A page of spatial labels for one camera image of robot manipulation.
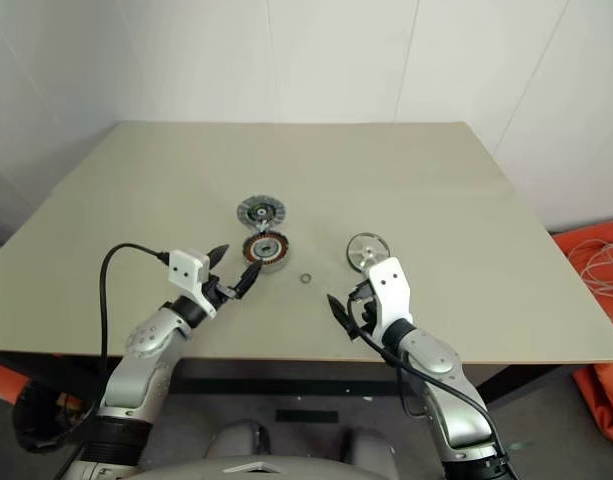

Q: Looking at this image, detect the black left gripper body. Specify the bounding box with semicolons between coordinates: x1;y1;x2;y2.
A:
201;273;240;307

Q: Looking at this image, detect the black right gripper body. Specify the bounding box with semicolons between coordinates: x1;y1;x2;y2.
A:
346;279;382;336

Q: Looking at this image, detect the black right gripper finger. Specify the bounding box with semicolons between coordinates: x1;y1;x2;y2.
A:
326;293;357;342

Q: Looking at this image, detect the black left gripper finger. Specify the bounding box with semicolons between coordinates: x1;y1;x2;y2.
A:
209;244;231;274
234;263;261;300

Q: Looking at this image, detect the motor stator with copper windings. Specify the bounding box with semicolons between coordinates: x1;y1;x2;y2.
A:
240;230;291;274

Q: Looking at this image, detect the grey motor end cap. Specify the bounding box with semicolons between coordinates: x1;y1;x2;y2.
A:
235;195;289;230

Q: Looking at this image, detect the black cylindrical motor part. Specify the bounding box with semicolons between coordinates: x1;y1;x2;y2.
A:
345;232;392;274

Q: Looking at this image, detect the black floor tape strip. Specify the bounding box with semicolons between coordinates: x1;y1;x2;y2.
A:
275;409;340;424

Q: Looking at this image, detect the grey rounded robot leg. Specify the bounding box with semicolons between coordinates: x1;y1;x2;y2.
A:
338;427;402;466
205;418;272;464

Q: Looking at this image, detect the grey robot torso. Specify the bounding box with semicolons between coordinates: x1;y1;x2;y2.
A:
135;457;402;480

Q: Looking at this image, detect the large orange beanbag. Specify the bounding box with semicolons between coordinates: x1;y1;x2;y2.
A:
550;214;613;331

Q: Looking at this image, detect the black trash bin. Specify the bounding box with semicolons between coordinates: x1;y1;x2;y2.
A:
13;379;102;454

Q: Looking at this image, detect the small orange cushion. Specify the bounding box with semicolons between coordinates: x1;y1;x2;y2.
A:
0;362;32;406

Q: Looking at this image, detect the orange cushion with folds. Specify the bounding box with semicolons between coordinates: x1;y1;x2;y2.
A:
570;362;613;454

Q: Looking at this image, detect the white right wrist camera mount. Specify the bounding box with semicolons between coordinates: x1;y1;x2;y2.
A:
364;257;413;346

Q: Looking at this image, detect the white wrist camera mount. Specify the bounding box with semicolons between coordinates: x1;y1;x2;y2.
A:
364;257;413;346
167;248;217;317

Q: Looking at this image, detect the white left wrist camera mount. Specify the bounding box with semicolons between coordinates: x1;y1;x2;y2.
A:
167;248;217;317

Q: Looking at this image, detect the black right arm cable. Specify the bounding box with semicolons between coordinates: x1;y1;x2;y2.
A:
346;294;512;469

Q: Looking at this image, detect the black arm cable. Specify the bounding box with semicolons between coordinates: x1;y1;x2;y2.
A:
346;294;512;469
99;243;171;401

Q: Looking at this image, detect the black table frame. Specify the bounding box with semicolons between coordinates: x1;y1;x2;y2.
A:
0;349;577;406

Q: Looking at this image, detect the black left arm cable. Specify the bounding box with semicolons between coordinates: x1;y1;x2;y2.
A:
99;243;171;401

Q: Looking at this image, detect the white cable bundle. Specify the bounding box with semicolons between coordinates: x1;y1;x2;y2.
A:
565;238;613;301

